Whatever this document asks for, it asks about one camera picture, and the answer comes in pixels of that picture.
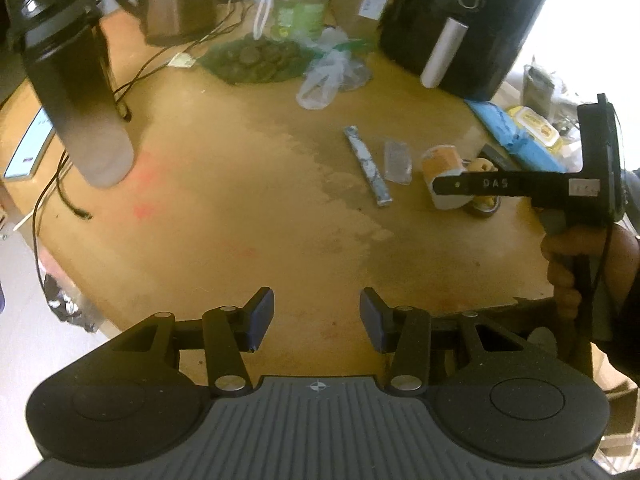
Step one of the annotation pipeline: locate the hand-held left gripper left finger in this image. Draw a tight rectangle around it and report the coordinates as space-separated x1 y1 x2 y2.
107 286 276 396

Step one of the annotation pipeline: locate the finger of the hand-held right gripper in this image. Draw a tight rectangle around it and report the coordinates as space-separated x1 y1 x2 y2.
432 171 536 197

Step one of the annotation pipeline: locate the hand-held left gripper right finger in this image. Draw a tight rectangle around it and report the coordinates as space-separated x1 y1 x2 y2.
359 286 531 395

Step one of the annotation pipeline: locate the white orange cup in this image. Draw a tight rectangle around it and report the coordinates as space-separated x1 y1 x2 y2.
421 145 473 211

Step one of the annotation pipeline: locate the person's right forearm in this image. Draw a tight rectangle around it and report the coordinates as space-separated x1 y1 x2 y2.
590 280 640 391

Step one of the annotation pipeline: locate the person's right hand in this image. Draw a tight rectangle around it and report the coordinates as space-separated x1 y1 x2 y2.
541 222 640 343

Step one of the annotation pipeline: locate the small black case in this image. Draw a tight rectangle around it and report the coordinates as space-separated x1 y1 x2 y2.
477 144 516 168

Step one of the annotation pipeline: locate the blue packet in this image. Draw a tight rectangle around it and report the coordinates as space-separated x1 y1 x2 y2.
465 100 531 151
505 135 583 173

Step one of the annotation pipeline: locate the yellow wipes packet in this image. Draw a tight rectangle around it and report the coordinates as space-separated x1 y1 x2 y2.
507 105 561 148

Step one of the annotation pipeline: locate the small clear packet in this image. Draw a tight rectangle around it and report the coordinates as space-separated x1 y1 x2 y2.
384 140 413 184

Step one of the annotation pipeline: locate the metal bowl with utensils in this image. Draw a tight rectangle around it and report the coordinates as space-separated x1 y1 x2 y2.
522 65 556 116

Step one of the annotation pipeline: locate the silver stick packet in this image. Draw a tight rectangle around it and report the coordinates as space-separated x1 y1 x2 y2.
343 126 392 207

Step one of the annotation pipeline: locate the black air fryer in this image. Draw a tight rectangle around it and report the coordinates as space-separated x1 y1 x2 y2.
377 0 547 102

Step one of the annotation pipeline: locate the clear plastic bag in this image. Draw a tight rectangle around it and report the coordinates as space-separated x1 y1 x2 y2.
296 27 376 111

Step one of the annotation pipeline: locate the dark crumpled bag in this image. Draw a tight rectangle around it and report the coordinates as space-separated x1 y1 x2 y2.
45 272 96 333

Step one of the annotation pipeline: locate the green labelled tub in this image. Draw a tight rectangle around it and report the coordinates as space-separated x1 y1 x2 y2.
272 0 333 43

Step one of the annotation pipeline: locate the green net bag of fruit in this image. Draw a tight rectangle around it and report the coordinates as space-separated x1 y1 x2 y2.
200 37 313 85

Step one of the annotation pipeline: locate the white flat device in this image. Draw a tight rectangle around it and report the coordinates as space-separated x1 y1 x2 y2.
2 107 56 181

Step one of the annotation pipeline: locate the dark frosted bottle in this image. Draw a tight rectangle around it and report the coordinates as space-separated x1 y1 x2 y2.
10 0 135 188

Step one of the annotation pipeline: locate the steel electric kettle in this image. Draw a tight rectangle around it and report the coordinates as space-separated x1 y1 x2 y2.
103 0 221 46

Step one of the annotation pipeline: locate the black cable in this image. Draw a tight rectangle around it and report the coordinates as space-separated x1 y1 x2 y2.
112 0 251 122
31 152 94 311

